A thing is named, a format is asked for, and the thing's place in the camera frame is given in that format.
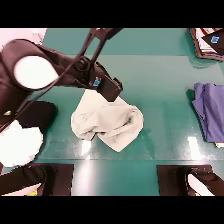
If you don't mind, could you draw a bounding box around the purple garment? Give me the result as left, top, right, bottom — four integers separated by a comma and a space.
191, 82, 224, 145

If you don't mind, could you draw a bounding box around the black garment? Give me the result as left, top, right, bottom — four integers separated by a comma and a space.
202, 29, 224, 56

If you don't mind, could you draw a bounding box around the cream white garment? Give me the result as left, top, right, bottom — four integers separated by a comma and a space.
70, 88, 145, 154

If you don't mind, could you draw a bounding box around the heap of clothes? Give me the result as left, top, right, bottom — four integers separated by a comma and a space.
189, 27, 224, 63

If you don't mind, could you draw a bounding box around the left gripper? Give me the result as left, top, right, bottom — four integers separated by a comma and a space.
91, 70, 124, 103

